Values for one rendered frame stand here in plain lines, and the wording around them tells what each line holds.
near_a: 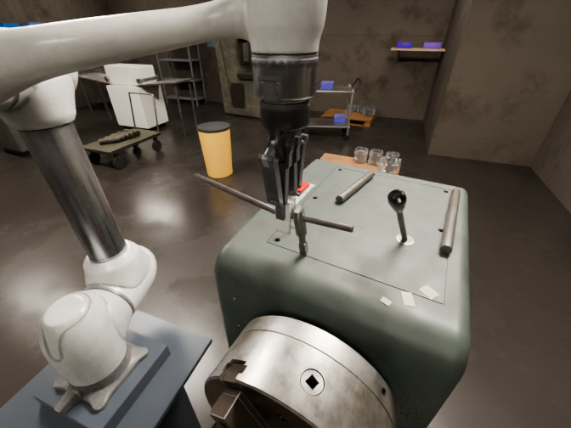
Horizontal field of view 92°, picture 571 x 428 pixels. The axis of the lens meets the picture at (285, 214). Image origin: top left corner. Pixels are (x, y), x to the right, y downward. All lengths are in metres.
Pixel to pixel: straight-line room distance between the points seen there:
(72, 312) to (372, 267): 0.70
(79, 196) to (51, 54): 0.40
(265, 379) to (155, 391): 0.63
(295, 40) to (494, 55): 4.49
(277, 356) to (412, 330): 0.21
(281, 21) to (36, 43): 0.33
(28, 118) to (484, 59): 4.65
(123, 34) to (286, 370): 0.54
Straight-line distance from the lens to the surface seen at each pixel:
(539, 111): 5.10
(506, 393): 2.15
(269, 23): 0.38
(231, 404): 0.47
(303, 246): 0.55
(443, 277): 0.60
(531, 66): 4.94
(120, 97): 6.28
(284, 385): 0.44
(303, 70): 0.40
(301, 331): 0.48
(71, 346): 0.88
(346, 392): 0.46
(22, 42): 0.55
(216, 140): 3.58
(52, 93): 0.77
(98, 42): 0.53
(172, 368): 1.06
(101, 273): 0.95
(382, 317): 0.51
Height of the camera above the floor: 1.64
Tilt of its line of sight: 34 degrees down
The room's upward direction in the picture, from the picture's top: straight up
